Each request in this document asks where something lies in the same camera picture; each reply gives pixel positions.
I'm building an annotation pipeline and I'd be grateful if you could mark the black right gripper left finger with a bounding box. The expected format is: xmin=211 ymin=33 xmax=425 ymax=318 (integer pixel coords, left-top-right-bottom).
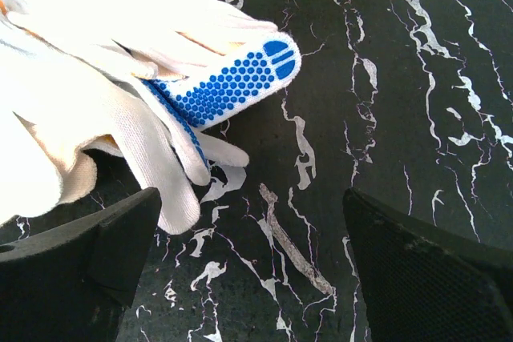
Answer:
xmin=1 ymin=187 xmax=161 ymax=341

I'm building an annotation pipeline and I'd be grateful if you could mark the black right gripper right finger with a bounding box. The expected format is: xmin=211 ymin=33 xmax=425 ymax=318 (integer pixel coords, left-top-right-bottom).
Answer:
xmin=343 ymin=188 xmax=512 ymax=341

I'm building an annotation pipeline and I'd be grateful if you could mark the blue dotted white glove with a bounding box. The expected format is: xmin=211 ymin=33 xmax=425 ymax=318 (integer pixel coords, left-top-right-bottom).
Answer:
xmin=0 ymin=17 xmax=252 ymax=235
xmin=136 ymin=32 xmax=301 ymax=184

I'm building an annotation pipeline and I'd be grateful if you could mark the white glove orange cuff top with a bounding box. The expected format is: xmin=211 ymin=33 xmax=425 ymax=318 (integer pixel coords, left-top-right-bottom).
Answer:
xmin=1 ymin=0 xmax=277 ymax=78

